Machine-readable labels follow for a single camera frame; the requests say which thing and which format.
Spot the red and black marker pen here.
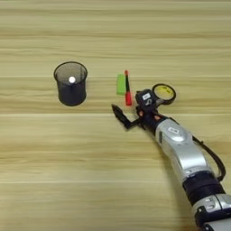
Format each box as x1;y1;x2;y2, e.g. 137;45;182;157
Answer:
124;69;134;106

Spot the black mesh pen cup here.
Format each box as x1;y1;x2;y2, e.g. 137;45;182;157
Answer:
53;60;88;106

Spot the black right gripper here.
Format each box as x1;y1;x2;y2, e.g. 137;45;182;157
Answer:
111;97;170;136

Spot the green eraser block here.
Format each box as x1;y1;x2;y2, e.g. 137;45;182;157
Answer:
115;73;126;96

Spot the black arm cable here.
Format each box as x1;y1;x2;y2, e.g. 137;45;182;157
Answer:
192;135;227;183

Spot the black tape roll yellow core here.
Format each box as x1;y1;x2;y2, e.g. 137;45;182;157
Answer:
152;83;178;106

